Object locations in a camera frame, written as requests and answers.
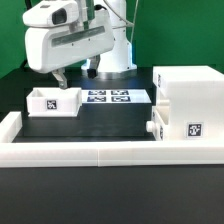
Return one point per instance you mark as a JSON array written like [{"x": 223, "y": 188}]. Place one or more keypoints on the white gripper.
[{"x": 63, "y": 32}]

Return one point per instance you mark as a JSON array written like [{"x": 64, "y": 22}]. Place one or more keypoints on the white front drawer tray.
[{"x": 158, "y": 125}]

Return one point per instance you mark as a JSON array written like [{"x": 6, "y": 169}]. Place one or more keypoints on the white drawer tray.
[
  {"x": 158, "y": 125},
  {"x": 54, "y": 102}
]

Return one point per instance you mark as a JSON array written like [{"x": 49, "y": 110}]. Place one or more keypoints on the white drawer cabinet box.
[{"x": 195, "y": 97}]

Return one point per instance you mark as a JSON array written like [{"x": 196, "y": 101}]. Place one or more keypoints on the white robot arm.
[{"x": 117, "y": 60}]

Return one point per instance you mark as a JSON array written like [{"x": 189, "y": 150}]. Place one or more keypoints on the white rear drawer tray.
[{"x": 54, "y": 102}]

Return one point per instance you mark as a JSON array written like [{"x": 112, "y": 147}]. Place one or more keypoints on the white marker sheet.
[{"x": 115, "y": 96}]

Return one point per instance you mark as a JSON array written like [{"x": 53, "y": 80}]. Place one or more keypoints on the white U-shaped fence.
[{"x": 101, "y": 154}]

